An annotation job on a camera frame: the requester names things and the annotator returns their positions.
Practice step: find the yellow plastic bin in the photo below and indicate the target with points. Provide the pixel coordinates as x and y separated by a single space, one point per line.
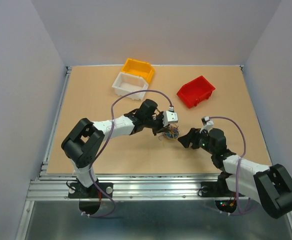
139 68

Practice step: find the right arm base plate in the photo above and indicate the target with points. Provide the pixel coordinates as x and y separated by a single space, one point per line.
214 189

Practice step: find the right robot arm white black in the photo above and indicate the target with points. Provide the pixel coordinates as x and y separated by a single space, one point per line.
268 185

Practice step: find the red plastic bin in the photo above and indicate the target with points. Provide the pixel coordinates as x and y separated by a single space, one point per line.
195 92

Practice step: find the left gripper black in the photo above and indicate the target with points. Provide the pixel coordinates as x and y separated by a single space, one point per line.
161 128

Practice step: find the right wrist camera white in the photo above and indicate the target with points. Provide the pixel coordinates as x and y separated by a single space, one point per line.
207 124

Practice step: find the white plastic bin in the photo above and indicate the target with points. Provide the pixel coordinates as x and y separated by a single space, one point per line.
127 83

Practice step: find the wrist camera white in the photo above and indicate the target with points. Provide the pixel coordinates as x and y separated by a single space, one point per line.
207 124
170 117

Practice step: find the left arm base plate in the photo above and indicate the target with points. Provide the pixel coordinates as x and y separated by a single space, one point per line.
77 191

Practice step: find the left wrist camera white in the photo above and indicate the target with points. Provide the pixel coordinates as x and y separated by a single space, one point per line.
170 117

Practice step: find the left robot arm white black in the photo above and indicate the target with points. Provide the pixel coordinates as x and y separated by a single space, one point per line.
82 144

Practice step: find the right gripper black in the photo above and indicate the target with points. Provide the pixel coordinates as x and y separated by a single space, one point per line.
191 137

